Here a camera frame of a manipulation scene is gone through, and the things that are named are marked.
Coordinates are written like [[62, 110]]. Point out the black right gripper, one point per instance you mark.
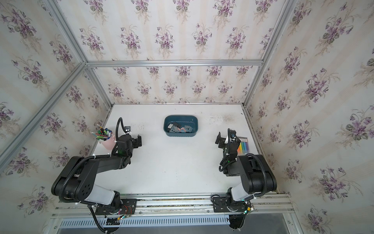
[[223, 141]]

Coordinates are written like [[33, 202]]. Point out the pink pen holder cup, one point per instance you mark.
[[109, 143]]

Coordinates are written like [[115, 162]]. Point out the coloured pens in cup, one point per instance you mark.
[[103, 134]]

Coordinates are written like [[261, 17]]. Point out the white slotted cable duct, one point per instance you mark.
[[146, 221]]

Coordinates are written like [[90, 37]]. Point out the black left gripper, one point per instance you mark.
[[136, 142]]

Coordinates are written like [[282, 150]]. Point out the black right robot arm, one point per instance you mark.
[[257, 178]]

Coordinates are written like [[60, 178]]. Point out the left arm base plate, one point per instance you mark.
[[113, 217]]

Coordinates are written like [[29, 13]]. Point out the highlighter marker pack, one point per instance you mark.
[[243, 148]]

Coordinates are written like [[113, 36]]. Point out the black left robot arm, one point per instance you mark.
[[76, 182]]

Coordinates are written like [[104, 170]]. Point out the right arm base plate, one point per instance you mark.
[[227, 205]]

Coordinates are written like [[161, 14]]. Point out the aluminium mounting rail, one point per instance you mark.
[[180, 204]]

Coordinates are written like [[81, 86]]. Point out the teal plastic storage box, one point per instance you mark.
[[180, 121]]

